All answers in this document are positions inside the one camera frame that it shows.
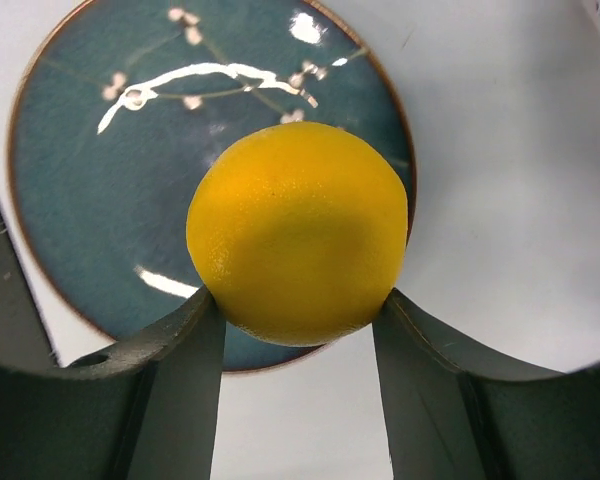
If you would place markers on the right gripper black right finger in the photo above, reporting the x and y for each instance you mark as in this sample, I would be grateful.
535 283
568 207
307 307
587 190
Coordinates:
455 408

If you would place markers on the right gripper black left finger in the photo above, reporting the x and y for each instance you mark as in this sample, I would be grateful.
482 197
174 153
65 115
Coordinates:
143 408

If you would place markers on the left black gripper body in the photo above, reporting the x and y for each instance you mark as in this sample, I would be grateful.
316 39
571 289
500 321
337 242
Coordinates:
24 342

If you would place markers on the yellow fake lemon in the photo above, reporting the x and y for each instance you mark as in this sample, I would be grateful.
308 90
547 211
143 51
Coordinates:
299 232

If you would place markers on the dark blue ceramic plate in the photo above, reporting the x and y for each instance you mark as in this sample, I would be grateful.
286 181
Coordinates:
127 104

